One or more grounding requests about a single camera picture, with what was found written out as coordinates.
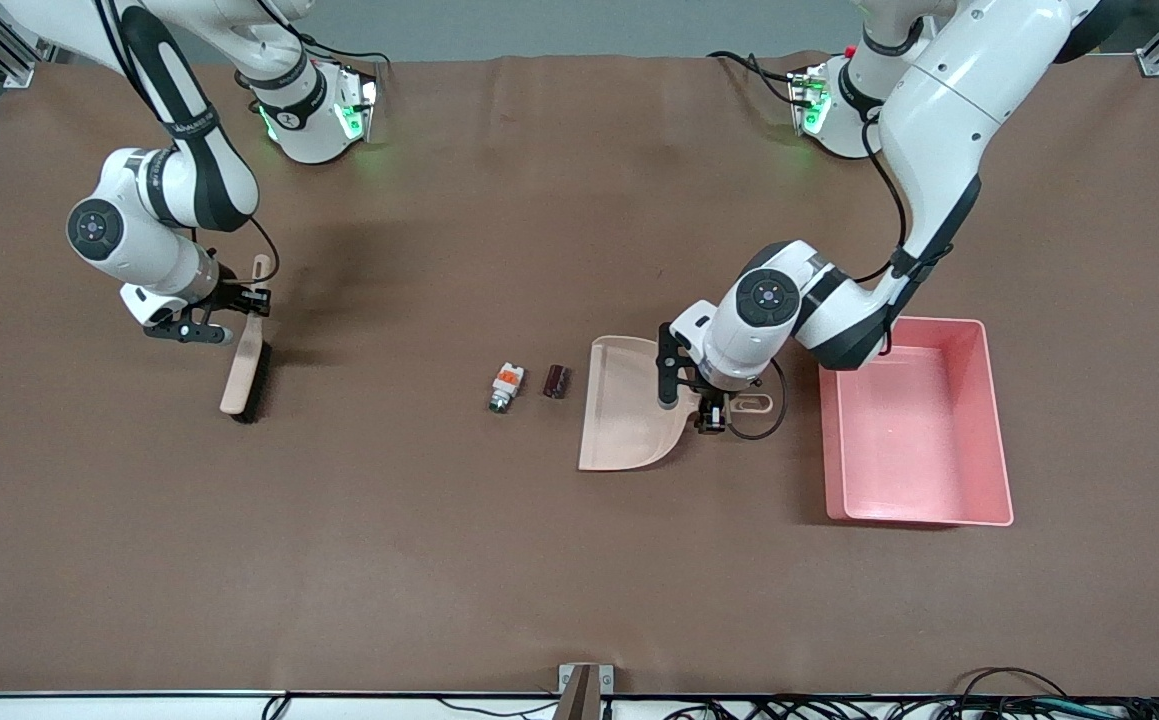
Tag pink plastic bin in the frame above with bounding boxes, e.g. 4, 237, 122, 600
817, 317, 1015, 528

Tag metal table edge bracket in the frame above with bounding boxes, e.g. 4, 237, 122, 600
554, 663, 616, 720

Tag black left arm base cable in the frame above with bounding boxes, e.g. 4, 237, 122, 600
707, 50, 802, 107

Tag tangled black floor cables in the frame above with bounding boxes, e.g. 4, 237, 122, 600
659, 694, 1159, 720

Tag beige brush with black bristles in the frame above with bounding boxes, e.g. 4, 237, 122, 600
219, 254, 273, 423

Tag large table cover mat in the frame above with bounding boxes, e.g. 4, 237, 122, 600
0, 50, 1159, 697

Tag black looped cable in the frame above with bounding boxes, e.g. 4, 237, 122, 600
949, 666, 1070, 701

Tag beige plastic dustpan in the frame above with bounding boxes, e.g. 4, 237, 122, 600
577, 335, 773, 473

